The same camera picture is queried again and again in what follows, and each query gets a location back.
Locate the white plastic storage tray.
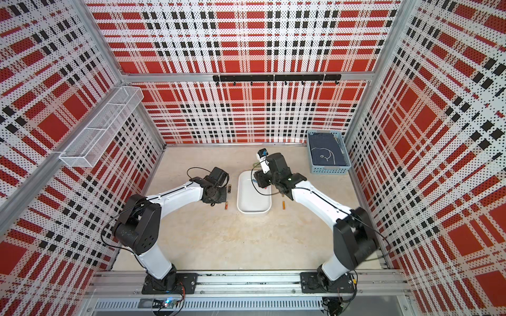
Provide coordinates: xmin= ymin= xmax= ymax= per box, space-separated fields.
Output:
xmin=237 ymin=171 xmax=272 ymax=215

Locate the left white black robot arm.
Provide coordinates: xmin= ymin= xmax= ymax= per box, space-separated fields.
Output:
xmin=111 ymin=167 xmax=230 ymax=295

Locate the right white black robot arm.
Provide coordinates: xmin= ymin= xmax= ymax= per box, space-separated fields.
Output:
xmin=252 ymin=149 xmax=380 ymax=292

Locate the dark blue cloth in basket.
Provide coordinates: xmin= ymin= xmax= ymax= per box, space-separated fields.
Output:
xmin=308 ymin=133 xmax=347 ymax=167

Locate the light blue plastic basket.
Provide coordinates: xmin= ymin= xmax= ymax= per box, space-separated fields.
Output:
xmin=306 ymin=130 xmax=351 ymax=175

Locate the green circuit board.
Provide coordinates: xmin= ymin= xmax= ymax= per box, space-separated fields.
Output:
xmin=152 ymin=299 xmax=179 ymax=309

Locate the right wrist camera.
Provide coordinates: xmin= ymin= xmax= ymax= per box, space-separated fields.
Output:
xmin=257 ymin=148 xmax=268 ymax=159

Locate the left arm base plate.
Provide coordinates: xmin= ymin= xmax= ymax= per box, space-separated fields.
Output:
xmin=142 ymin=273 xmax=198 ymax=295

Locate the black hook rail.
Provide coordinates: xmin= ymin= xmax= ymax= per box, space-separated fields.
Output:
xmin=212 ymin=74 xmax=342 ymax=84

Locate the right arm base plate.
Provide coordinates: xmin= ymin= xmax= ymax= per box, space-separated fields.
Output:
xmin=300 ymin=272 xmax=354 ymax=294

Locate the white wire mesh shelf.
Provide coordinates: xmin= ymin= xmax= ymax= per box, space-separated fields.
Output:
xmin=59 ymin=86 xmax=143 ymax=168

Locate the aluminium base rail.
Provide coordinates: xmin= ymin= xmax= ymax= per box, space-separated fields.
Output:
xmin=80 ymin=269 xmax=416 ymax=315

